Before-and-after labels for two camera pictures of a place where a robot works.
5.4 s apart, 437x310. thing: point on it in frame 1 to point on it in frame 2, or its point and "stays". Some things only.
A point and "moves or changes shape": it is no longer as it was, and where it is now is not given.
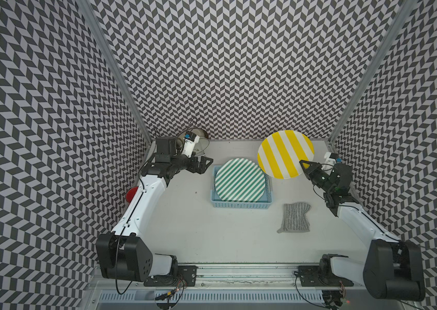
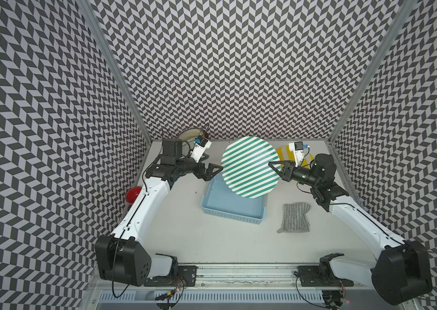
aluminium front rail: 351,276 stays
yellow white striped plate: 280,154 moves or changes shape
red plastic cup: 130,193 stays
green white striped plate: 240,180 moves or changes shape
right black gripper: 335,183 to 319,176
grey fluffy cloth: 294,219 stays
